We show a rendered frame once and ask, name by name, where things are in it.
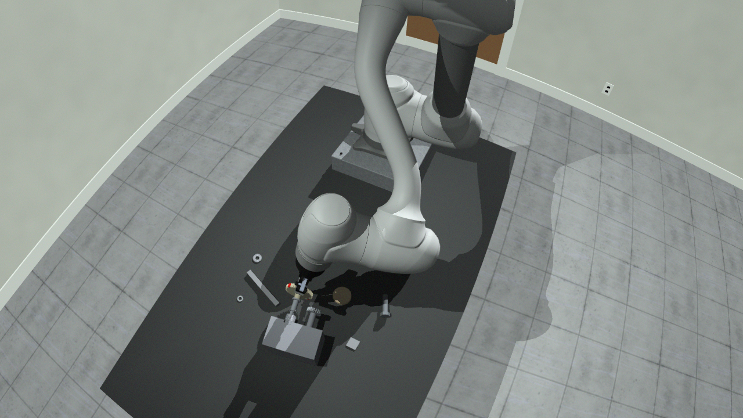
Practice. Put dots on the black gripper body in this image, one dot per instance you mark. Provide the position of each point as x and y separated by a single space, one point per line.
306 273

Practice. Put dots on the white flat bar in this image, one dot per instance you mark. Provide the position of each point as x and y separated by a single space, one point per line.
263 288

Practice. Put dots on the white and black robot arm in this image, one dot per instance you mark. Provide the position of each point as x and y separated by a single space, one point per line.
395 238

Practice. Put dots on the cream flat disc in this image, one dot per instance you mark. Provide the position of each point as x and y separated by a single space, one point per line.
342 295

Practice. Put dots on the grey hex bolt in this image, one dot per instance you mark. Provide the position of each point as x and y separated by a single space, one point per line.
385 313

